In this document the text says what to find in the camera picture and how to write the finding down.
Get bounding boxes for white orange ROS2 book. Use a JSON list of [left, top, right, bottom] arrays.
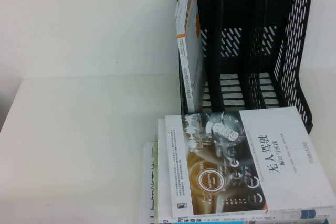
[[174, 0, 208, 112]]

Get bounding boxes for white book with blue-marked spine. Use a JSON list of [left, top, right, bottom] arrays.
[[156, 118, 333, 224]]

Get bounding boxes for black perforated plastic book stand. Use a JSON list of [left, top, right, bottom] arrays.
[[177, 0, 315, 134]]

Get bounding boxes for white book large black characters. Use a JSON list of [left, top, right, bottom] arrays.
[[138, 141, 158, 224]]

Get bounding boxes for white book with dashboard photo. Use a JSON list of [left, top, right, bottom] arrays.
[[164, 106, 336, 216]]

